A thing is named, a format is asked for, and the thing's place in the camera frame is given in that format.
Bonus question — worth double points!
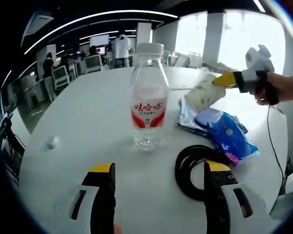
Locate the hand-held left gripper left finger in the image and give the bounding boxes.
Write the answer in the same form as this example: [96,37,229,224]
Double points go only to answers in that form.
[68,161,117,234]

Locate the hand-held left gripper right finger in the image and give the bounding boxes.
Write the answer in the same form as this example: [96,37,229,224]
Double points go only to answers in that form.
[204,160,257,234]

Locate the floral paper cup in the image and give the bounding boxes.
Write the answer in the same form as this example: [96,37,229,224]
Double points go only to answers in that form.
[185,74,227,113]

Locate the blue tissue pack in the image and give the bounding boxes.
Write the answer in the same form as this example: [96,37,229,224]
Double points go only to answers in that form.
[194,109,260,168]

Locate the clear bag with blue sponge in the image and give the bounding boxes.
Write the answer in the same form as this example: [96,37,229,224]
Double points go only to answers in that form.
[177,97,212,137]

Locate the clear water bottle red label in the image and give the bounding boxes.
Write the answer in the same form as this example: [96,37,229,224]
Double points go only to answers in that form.
[129,42,171,152]

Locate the person's right hand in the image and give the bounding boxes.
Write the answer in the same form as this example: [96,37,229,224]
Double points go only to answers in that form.
[252,72,282,106]

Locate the white chairs by window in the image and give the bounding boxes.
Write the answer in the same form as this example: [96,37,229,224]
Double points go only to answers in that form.
[166,50,203,68]

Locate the white table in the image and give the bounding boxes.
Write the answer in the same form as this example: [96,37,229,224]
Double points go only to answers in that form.
[19,65,292,234]

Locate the white chair beside table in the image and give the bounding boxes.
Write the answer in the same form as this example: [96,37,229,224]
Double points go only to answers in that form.
[269,156,293,220]

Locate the white mesh office chair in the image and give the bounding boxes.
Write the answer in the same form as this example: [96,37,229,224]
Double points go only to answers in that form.
[84,54,104,74]
[51,65,76,90]

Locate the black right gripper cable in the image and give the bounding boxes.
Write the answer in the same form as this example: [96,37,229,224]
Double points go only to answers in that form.
[267,103,288,194]

